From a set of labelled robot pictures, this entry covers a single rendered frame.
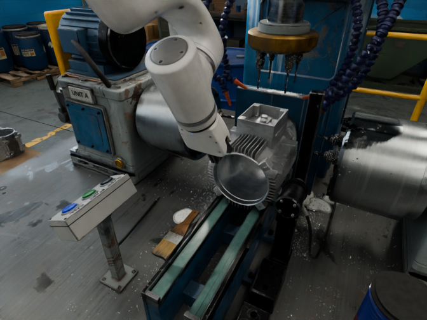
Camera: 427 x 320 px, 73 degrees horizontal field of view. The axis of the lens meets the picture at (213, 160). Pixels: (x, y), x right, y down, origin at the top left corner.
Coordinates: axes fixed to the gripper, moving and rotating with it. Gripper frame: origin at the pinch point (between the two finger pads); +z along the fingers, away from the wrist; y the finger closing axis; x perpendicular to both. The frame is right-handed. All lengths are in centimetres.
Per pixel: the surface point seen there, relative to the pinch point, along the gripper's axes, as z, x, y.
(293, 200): 2.9, -4.1, 20.6
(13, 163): 104, -8, -208
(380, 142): 2.7, 15.2, 34.4
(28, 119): 156, 52, -312
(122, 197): -6.1, -18.9, -12.8
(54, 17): -12, 28, -71
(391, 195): 8.6, 6.1, 39.5
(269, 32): -12.1, 29.7, 4.4
